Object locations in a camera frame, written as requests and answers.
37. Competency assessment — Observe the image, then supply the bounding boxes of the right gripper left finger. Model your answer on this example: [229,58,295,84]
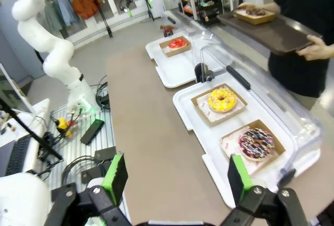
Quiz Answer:
[51,151,131,226]

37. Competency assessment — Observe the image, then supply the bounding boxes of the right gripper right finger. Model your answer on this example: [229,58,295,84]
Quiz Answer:
[220,154,310,226]

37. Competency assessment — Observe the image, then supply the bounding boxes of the brown cardboard donut tray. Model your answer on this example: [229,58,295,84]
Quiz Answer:
[233,8,277,26]
[190,83,248,127]
[159,35,192,58]
[220,119,287,175]

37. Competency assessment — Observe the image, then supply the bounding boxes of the yellow sprinkled donut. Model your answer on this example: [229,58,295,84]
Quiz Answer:
[207,88,238,113]

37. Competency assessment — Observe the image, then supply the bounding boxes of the white printed paper liner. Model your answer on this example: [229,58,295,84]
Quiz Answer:
[221,132,279,171]
[196,94,242,121]
[163,43,188,54]

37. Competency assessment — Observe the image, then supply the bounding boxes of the chocolate glazed donut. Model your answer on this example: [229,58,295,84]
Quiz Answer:
[244,6,267,17]

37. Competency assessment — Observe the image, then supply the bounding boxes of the dark brown serving tray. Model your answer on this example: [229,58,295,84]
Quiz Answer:
[216,10,324,56]

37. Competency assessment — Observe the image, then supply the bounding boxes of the person's right forearm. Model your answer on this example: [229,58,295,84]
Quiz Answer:
[259,1,282,15]

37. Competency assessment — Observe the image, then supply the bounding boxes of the chocolate donut with coloured sprinkles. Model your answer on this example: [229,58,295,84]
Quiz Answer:
[238,128,276,162]

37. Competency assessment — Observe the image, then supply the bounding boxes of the red glazed donut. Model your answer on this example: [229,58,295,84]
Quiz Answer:
[168,38,188,50]

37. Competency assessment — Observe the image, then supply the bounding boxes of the person in black shirt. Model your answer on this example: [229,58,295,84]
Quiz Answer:
[267,0,334,99]

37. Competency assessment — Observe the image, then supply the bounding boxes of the person's right hand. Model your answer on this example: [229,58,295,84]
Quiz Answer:
[236,2,263,11]

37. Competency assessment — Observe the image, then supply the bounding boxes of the person's left hand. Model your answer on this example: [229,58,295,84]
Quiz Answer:
[295,34,330,62]

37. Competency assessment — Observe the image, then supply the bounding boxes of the white cabinet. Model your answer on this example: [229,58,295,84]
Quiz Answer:
[151,0,165,20]

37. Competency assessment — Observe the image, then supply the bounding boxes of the black tripod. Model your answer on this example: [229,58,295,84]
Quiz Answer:
[88,0,114,39]

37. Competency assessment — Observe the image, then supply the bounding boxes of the small brown toy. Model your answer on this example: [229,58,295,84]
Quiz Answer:
[159,24,175,38]

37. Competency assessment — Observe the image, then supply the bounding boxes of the flat black rectangular box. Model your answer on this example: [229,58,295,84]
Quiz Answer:
[79,118,105,145]

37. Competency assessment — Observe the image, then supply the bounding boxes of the hanging orange jacket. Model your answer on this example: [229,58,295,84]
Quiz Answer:
[71,0,102,20]

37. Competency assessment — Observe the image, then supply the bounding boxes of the clear plastic tray cover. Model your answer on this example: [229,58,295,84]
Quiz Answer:
[162,10,229,66]
[199,44,322,187]

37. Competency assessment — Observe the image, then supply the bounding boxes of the black shelf cart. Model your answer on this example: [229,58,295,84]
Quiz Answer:
[193,0,225,26]

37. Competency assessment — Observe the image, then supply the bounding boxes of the hanging grey blue clothes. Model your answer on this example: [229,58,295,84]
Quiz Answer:
[43,0,80,32]

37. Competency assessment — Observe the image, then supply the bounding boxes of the white display tray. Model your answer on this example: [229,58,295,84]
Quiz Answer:
[145,29,228,89]
[172,76,321,209]

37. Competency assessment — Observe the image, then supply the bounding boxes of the black metal rod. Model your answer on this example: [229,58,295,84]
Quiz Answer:
[0,98,64,161]

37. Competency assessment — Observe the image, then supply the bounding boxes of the black computer keyboard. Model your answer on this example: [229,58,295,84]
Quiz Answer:
[4,134,32,177]

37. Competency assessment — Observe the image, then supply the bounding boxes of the yellow cable connector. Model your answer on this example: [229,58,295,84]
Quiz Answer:
[56,117,73,137]

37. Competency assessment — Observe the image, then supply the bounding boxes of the black cable bundle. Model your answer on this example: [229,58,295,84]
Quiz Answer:
[94,76,111,110]

